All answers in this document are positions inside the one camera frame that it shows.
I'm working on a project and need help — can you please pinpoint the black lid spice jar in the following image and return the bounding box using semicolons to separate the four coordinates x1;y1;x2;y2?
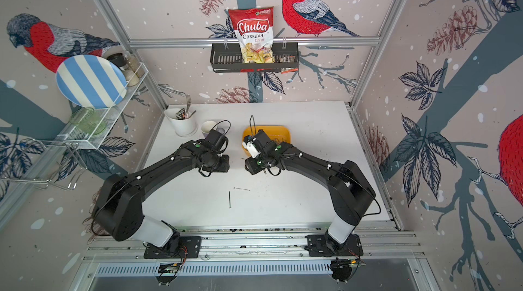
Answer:
106;53;140;87

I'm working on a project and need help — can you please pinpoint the white utensil holder cup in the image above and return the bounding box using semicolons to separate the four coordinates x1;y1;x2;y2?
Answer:
163;107;197;137

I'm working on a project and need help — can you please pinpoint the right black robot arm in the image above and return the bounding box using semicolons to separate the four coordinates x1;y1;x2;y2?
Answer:
242;130;376;245

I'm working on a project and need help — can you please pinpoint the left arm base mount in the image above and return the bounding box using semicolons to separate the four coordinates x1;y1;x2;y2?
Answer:
144;231;202;286

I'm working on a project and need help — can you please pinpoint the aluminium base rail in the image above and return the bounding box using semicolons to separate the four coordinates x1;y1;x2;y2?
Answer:
78;229;427;285

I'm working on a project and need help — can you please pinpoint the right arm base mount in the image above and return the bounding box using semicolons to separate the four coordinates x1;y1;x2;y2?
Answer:
304;232;364;282

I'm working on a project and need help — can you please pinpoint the blue white striped plate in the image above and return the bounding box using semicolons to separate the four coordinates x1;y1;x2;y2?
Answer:
56;55;127;109

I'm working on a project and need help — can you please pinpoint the black wire wall basket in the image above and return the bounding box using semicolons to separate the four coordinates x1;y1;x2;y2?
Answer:
210;43;300;73

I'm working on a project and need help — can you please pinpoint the red Chuba chips bag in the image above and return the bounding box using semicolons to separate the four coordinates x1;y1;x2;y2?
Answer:
229;7;275;64

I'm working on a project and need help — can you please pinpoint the purple grey mug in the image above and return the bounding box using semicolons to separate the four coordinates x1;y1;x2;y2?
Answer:
201;121;217;135

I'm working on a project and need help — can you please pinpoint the green glass bowl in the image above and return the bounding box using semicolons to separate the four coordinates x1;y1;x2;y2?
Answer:
69;108;107;136

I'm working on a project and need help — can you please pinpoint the yellow plastic storage box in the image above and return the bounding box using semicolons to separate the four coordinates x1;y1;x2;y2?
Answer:
241;125;291;157

